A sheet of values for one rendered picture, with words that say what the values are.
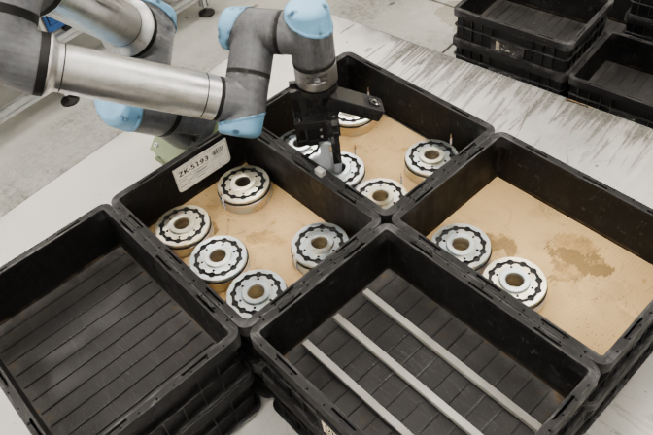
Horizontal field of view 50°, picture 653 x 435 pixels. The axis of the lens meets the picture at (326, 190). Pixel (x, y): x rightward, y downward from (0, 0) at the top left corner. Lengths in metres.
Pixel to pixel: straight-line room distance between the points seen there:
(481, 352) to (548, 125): 0.72
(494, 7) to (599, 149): 0.98
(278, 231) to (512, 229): 0.42
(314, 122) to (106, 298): 0.48
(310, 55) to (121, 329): 0.55
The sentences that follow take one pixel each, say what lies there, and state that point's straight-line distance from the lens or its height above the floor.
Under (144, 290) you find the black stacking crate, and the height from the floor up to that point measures 0.83.
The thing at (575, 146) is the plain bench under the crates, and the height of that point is 0.70.
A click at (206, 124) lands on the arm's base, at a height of 0.85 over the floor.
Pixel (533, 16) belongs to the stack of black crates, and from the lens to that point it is 2.46.
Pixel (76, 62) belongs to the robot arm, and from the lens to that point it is 1.10.
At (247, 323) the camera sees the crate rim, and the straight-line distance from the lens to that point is 1.05.
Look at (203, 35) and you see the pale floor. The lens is 3.45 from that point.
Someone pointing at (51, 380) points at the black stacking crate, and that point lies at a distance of 1.22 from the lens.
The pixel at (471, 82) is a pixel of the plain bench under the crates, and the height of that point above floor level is 0.70.
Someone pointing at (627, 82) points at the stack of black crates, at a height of 0.38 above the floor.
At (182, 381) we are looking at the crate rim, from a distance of 1.02.
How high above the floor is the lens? 1.78
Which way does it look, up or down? 45 degrees down
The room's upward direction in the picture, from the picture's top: 8 degrees counter-clockwise
